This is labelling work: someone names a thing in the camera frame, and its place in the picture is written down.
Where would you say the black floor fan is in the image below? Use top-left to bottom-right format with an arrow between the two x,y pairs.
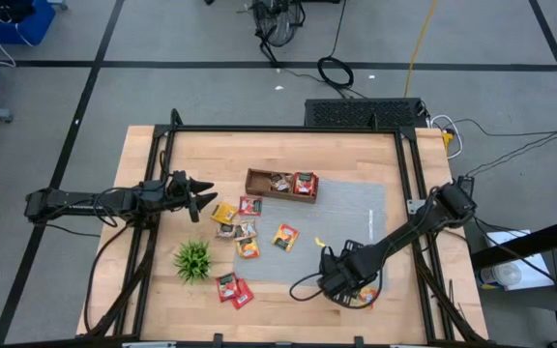
250,0 -> 308,49

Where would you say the round white container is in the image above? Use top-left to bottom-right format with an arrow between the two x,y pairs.
475,263 -> 522,290

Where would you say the grey mesh mat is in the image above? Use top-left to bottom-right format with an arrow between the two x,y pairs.
232,179 -> 390,291

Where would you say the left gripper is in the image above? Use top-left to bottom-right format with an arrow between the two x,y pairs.
161,169 -> 219,224

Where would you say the green plant in white pot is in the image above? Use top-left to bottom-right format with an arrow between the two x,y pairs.
172,240 -> 213,285

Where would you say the blue plastic bin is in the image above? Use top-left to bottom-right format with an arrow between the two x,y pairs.
0,0 -> 57,45

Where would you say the black cable bundle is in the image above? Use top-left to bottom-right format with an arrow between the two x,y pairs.
406,226 -> 490,345
82,219 -> 161,338

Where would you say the white box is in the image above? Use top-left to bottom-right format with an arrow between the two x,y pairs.
482,230 -> 556,292

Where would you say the yellow cable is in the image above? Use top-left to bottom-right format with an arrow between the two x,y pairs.
402,0 -> 440,99

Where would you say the black aluminium rig frame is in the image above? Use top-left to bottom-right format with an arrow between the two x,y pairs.
77,108 -> 490,348

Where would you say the yellow tea packet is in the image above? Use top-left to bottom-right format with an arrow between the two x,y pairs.
210,201 -> 240,225

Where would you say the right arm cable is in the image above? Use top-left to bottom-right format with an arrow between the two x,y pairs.
289,272 -> 337,304

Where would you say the wooden three-compartment tray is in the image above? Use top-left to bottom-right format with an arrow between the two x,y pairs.
245,167 -> 319,205

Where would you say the coiled black cable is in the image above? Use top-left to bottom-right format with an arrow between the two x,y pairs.
315,55 -> 356,92

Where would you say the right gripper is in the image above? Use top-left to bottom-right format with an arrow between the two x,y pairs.
316,238 -> 384,306

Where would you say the black metal cart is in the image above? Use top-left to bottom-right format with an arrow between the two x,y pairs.
469,113 -> 557,348

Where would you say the black perforated computer case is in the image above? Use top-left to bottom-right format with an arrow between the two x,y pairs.
303,97 -> 429,130

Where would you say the orange tea packet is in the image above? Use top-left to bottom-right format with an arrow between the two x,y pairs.
235,237 -> 262,260
355,286 -> 381,309
272,222 -> 301,254

